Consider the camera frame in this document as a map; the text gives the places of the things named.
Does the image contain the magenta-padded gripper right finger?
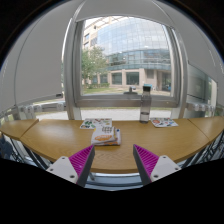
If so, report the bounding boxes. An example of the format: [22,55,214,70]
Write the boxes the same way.
[132,144,182,187]

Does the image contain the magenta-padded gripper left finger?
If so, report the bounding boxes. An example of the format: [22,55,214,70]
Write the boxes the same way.
[45,144,96,188]

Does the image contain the small colourful sticker sheet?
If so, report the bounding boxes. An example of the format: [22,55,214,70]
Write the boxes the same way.
[149,117,180,129]

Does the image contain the large colourful sticker sheet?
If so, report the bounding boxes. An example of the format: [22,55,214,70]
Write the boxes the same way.
[79,117,114,131]

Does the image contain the clear drink bottle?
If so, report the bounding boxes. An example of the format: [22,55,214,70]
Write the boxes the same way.
[138,84,153,125]

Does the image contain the white power socket row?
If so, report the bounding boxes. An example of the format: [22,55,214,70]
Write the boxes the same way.
[19,104,43,117]
[186,102,217,113]

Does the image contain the white wall socket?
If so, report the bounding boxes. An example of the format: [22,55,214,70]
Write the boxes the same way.
[56,101,66,112]

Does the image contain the grey window handle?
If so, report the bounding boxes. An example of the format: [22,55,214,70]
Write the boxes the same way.
[123,85,139,96]

